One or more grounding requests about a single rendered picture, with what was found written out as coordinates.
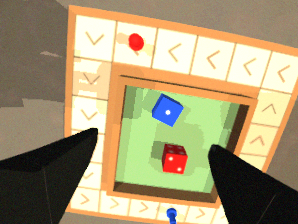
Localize red die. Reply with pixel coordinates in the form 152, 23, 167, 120
161, 144, 188, 174

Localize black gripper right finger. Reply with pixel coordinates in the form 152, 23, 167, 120
208, 144, 298, 224

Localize red pawn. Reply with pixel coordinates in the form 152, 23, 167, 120
128, 33, 144, 51

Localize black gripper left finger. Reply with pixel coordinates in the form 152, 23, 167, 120
0, 127, 98, 224

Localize blue pawn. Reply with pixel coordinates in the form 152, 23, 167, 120
167, 208, 177, 224

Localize blue die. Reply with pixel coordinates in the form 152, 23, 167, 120
152, 93, 184, 127

